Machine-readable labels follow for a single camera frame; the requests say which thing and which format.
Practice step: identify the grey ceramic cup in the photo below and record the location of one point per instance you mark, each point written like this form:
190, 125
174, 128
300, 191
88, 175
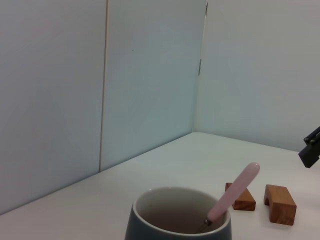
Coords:
140, 225

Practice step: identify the notched wooden block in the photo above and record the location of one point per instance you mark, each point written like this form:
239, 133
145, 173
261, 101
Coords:
281, 205

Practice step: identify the low flat wooden block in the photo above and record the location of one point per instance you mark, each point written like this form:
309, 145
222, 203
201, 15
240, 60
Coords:
246, 201

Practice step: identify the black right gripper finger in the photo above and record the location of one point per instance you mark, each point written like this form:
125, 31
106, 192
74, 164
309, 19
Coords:
311, 155

